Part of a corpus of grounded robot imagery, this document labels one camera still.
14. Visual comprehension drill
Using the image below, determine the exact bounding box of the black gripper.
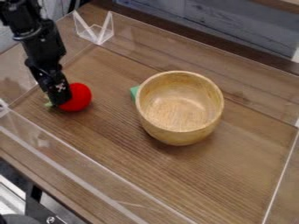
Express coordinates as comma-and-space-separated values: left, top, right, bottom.
18, 19, 72, 106

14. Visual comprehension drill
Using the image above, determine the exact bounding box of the red plush strawberry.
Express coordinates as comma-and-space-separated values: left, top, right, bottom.
44, 82, 92, 112

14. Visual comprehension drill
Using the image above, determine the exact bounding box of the wooden bowl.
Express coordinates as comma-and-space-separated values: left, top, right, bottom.
135, 71, 224, 146

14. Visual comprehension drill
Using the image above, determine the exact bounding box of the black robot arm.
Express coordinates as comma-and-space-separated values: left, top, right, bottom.
0, 0, 72, 106

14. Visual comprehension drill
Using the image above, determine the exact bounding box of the green block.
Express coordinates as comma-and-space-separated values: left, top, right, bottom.
129, 86, 140, 102

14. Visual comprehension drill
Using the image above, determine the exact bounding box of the clear acrylic corner bracket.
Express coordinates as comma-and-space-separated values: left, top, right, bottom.
72, 11, 115, 46

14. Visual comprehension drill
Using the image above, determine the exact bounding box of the black table leg bracket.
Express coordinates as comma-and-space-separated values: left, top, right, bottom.
24, 185, 68, 224

